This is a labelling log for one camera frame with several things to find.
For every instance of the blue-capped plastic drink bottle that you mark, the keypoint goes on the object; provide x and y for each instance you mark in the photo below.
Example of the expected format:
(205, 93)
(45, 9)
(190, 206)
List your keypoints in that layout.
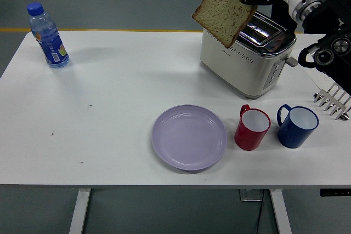
(50, 42)

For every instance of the silver metal toast rack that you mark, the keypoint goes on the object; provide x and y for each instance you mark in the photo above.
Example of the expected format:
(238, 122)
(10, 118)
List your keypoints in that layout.
(330, 102)

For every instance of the lilac round plate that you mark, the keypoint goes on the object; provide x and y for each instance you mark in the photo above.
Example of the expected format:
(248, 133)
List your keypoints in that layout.
(189, 138)

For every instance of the cream and chrome toaster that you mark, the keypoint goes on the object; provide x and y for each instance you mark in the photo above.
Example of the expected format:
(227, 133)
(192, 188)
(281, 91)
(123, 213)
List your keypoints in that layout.
(241, 72)

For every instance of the black table control panel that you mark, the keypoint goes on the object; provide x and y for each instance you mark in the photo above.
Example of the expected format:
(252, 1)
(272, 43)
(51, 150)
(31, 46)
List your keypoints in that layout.
(334, 192)

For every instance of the blue mug white inside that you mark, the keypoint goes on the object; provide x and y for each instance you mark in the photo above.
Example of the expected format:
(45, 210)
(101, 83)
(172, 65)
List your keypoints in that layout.
(290, 136)

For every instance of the slice of toast bread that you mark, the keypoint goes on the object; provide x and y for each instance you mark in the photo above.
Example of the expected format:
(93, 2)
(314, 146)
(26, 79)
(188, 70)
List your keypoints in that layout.
(222, 14)

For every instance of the red mug white inside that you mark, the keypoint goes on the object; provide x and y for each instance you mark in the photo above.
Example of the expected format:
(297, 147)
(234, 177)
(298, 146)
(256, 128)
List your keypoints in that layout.
(246, 139)

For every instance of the white paper sheet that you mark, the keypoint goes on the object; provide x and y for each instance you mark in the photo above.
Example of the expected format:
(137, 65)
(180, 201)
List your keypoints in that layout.
(310, 76)

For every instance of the grey bracket under table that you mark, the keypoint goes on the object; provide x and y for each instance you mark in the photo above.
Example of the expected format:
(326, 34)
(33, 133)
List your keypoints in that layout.
(248, 195)

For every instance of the white table leg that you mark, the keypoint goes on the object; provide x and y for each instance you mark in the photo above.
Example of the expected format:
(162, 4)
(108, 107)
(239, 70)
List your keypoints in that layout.
(281, 212)
(79, 212)

